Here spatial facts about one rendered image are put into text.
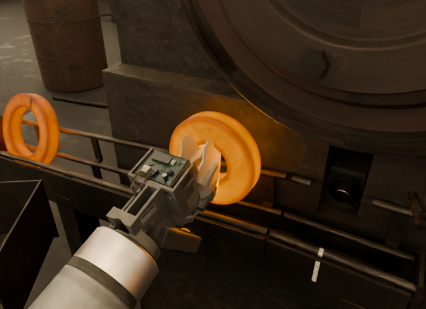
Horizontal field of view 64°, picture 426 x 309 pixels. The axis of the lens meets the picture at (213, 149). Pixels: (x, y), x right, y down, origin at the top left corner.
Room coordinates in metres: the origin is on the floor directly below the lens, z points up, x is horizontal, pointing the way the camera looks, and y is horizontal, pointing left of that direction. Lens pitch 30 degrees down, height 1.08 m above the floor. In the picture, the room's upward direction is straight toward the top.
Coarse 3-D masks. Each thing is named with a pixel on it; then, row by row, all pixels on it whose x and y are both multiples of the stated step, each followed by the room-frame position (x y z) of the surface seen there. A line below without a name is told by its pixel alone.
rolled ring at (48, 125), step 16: (16, 96) 0.78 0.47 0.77; (32, 96) 0.76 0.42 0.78; (16, 112) 0.78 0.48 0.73; (32, 112) 0.74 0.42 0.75; (48, 112) 0.73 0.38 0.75; (16, 128) 0.78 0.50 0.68; (48, 128) 0.70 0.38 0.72; (16, 144) 0.75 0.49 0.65; (48, 144) 0.69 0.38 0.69; (16, 160) 0.72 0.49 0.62; (48, 160) 0.70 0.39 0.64
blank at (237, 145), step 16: (208, 112) 0.49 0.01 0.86; (176, 128) 0.49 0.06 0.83; (192, 128) 0.47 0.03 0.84; (208, 128) 0.46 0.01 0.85; (224, 128) 0.44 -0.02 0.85; (240, 128) 0.45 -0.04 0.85; (176, 144) 0.49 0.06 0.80; (224, 144) 0.44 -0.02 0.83; (240, 144) 0.43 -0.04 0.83; (256, 144) 0.45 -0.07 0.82; (240, 160) 0.43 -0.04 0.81; (256, 160) 0.43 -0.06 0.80; (224, 176) 0.44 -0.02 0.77; (240, 176) 0.43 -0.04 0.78; (256, 176) 0.43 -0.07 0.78; (224, 192) 0.44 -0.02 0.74; (240, 192) 0.43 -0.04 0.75
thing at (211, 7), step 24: (216, 0) 0.40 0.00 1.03; (216, 24) 0.40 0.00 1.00; (240, 48) 0.38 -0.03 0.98; (264, 72) 0.37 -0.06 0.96; (288, 96) 0.35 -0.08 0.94; (312, 96) 0.34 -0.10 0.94; (336, 96) 0.31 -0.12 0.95; (360, 96) 0.30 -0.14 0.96; (384, 96) 0.29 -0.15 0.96; (408, 96) 0.28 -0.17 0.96; (336, 120) 0.33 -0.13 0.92; (360, 120) 0.32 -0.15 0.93; (384, 120) 0.31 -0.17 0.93; (408, 120) 0.30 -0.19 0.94
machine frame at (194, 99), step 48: (144, 0) 0.67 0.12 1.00; (144, 48) 0.67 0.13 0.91; (192, 48) 0.62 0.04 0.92; (144, 96) 0.61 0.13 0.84; (192, 96) 0.55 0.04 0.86; (240, 96) 0.52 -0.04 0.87; (288, 144) 0.47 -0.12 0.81; (288, 192) 0.46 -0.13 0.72; (384, 192) 0.39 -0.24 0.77; (336, 240) 0.42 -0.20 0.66; (384, 240) 0.38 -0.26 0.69; (192, 288) 0.56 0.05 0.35; (240, 288) 0.50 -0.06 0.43
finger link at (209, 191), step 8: (216, 168) 0.42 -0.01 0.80; (216, 176) 0.41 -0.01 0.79; (208, 184) 0.39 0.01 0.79; (216, 184) 0.39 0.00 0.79; (200, 192) 0.38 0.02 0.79; (208, 192) 0.38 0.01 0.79; (216, 192) 0.39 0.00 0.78; (200, 200) 0.37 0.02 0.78; (208, 200) 0.37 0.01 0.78; (200, 208) 0.36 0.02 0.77
